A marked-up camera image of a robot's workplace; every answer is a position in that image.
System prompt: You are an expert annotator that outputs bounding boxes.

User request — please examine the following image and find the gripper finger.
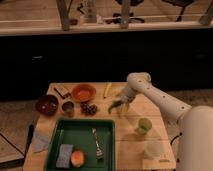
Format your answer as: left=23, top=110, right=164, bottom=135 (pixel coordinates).
left=126, top=103, right=130, bottom=112
left=120, top=103, right=125, bottom=112

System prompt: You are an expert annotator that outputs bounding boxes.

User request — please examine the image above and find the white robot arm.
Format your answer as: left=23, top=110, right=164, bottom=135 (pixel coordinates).
left=120, top=72, right=213, bottom=171

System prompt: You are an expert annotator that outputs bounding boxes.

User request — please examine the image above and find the green plastic cup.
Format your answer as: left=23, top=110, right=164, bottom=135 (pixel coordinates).
left=138, top=118, right=152, bottom=135

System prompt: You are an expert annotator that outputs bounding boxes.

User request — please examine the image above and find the bunch of dark grapes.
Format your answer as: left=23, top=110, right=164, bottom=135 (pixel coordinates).
left=80, top=103, right=98, bottom=115

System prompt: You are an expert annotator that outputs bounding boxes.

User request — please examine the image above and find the orange bowl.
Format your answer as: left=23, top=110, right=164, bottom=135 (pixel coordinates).
left=71, top=84, right=96, bottom=103

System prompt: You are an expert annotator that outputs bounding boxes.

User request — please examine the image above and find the metal fork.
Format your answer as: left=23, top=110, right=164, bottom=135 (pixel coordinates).
left=92, top=128, right=103, bottom=160

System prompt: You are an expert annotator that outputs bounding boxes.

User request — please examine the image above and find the white plastic container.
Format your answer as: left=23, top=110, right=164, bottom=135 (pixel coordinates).
left=145, top=141, right=163, bottom=160

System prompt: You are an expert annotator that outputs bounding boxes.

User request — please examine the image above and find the small metal cup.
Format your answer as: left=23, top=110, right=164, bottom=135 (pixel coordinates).
left=62, top=101, right=74, bottom=117

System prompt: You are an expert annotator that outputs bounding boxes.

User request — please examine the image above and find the green plastic tray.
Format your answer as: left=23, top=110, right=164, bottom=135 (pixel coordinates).
left=44, top=119, right=116, bottom=171

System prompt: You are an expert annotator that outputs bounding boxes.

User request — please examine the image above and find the brown chocolate bar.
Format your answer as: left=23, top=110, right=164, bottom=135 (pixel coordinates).
left=54, top=87, right=70, bottom=99

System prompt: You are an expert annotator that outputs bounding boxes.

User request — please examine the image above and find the orange peach fruit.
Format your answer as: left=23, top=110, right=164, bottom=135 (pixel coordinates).
left=70, top=150, right=85, bottom=167

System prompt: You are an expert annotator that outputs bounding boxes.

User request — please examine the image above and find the blue sponge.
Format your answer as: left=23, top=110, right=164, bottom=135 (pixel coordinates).
left=56, top=144, right=73, bottom=168

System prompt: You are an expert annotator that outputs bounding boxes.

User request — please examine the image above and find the dark red bowl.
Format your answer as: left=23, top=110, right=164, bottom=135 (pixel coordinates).
left=35, top=94, right=59, bottom=116

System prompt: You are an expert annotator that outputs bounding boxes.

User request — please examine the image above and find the light blue cloth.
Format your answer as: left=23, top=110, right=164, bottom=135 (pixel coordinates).
left=32, top=130, right=50, bottom=153

